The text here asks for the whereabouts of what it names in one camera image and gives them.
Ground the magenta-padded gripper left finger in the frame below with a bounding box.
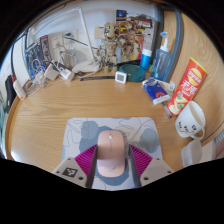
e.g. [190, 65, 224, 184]
[52, 144, 99, 189]

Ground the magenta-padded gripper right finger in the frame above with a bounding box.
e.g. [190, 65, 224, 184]
[127, 144, 175, 188]

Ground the pink computer mouse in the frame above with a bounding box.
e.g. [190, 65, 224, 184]
[96, 129, 128, 178]

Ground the grey patterned mouse pad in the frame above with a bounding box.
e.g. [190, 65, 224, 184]
[60, 116, 164, 192]

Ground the white plastic container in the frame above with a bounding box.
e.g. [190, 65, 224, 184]
[180, 139, 204, 168]

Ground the white mug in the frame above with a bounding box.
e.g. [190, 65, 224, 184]
[174, 100, 207, 140]

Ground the dark pen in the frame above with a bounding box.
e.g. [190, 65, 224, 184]
[161, 101, 173, 119]

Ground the blue tissue packet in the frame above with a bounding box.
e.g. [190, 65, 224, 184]
[142, 77, 176, 106]

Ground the red chip can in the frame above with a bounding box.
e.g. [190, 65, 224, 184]
[166, 56, 208, 117]

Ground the white pump bottle red cap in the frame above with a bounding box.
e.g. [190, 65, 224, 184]
[11, 74, 27, 101]

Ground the small white plug charger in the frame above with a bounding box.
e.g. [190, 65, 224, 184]
[59, 68, 76, 82]

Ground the black ruler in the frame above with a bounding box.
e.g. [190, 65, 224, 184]
[79, 75, 116, 82]

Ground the white multi-port charger block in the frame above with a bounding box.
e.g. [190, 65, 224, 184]
[34, 69, 46, 85]

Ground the small white desk clock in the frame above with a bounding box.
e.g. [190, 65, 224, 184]
[114, 71, 128, 84]

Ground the teal round tin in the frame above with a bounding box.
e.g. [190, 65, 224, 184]
[118, 63, 147, 83]

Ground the white power adapter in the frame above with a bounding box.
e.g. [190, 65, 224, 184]
[43, 61, 61, 81]

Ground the clear blue pump bottle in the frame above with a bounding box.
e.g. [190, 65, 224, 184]
[150, 31, 173, 82]

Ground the blue white tube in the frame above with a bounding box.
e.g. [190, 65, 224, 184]
[139, 48, 153, 71]

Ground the blue robot model kit box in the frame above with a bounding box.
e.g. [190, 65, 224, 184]
[24, 34, 53, 81]

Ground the wooden tree creature figure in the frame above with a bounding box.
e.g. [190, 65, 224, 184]
[118, 32, 142, 63]
[101, 21, 120, 74]

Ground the dark blue picture card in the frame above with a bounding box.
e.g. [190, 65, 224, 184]
[115, 9, 128, 23]

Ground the white charging cable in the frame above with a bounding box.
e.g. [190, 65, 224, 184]
[23, 49, 78, 94]

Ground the white wall socket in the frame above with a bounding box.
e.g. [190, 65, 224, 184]
[51, 34, 64, 51]

